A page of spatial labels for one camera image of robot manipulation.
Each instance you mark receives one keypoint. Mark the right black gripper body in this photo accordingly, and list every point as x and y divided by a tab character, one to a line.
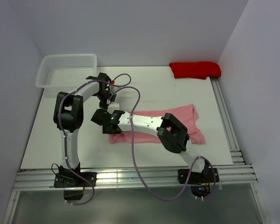
105	131

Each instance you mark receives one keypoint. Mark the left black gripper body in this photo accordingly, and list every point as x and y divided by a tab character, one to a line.
103	96

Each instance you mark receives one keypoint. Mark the pink t shirt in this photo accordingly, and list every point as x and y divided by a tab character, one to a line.
186	114

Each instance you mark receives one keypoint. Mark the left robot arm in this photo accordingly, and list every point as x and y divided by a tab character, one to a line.
69	115

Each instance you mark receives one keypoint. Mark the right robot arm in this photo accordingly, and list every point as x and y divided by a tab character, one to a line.
172	133

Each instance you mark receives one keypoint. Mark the white plastic basket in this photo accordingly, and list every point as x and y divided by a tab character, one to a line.
65	71

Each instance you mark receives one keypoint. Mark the red folded t shirt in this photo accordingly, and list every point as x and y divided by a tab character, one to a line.
196	70

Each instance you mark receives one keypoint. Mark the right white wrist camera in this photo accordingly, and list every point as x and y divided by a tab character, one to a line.
112	106

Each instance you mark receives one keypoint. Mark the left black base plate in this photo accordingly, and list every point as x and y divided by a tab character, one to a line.
63	182

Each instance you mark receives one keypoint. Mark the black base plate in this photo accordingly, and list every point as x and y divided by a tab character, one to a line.
63	182
198	178

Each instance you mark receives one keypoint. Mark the aluminium front rail frame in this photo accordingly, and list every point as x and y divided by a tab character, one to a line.
119	178

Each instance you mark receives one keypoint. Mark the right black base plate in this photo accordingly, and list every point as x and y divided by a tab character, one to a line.
198	178

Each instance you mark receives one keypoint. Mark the aluminium right side rail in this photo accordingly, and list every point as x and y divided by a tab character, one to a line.
235	150

